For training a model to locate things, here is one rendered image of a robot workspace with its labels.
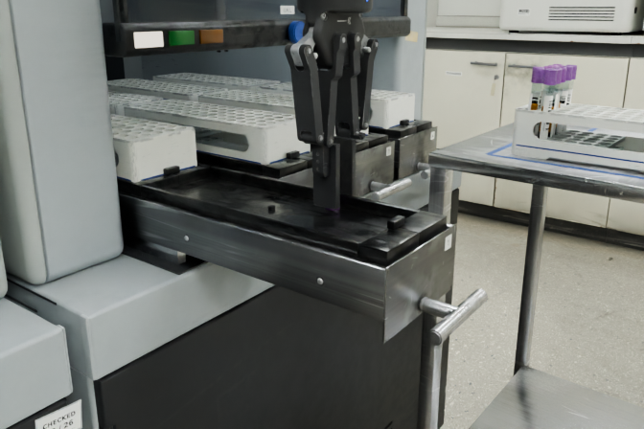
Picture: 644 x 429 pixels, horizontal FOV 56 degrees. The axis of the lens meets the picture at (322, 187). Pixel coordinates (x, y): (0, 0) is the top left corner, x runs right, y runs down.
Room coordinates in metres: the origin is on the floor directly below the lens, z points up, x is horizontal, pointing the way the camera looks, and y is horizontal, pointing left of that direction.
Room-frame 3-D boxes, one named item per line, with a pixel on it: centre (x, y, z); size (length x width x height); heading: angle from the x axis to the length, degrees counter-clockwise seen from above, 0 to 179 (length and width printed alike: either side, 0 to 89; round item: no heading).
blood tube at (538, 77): (0.81, -0.28, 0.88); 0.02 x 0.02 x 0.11
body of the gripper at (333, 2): (0.63, -0.01, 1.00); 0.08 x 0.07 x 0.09; 143
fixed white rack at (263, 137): (0.90, 0.16, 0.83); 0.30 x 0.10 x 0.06; 53
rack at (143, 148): (0.81, 0.31, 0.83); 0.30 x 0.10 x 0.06; 53
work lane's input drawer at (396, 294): (0.71, 0.16, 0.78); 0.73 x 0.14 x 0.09; 53
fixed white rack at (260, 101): (1.02, 0.07, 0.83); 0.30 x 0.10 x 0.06; 53
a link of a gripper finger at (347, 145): (0.64, -0.02, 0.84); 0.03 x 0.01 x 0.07; 53
